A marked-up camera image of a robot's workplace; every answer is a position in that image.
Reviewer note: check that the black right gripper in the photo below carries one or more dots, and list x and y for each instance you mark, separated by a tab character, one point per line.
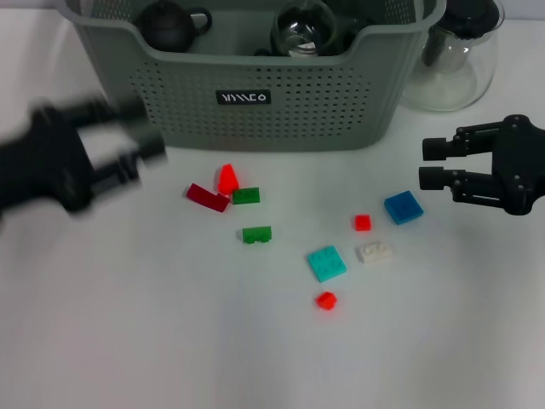
519	166

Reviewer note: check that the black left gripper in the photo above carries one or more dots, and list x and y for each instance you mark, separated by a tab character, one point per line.
47	166

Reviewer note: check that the grey-green perforated storage bin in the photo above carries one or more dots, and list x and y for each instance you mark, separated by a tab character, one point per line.
298	106

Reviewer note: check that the blue square brick plate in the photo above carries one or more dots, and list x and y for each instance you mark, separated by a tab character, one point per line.
403	207

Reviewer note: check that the glass carafe with black lid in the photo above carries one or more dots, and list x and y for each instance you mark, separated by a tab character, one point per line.
447	85

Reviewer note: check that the small orange-red square brick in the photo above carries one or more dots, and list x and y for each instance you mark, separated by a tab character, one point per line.
362	222

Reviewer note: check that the dark red toy brick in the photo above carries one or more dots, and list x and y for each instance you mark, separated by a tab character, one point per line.
205	198

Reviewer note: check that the orange-red slope brick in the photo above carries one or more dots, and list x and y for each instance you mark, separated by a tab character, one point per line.
227	181

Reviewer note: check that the wide white toy brick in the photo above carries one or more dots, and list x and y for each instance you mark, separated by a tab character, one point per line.
374	253

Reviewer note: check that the dark clay teapot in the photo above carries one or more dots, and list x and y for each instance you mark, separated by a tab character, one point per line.
166	25

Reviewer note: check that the green toy brick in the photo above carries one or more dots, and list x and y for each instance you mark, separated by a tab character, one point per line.
256	234
246	196

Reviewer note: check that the teal square brick plate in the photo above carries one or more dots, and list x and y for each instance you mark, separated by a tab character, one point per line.
326	264

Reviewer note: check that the small orange-red sloped brick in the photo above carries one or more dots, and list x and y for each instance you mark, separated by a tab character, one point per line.
326	301

